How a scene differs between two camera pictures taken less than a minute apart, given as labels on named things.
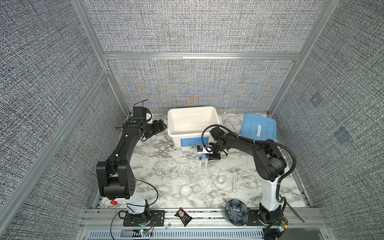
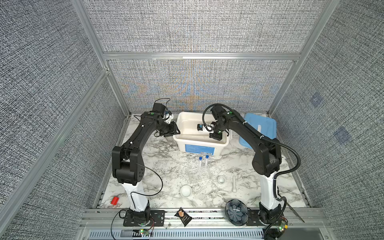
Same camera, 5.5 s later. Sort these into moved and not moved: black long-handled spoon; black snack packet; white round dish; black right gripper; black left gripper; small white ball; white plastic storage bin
Moved: black right gripper; white plastic storage bin; black left gripper
Not moved: small white ball; black snack packet; white round dish; black long-handled spoon
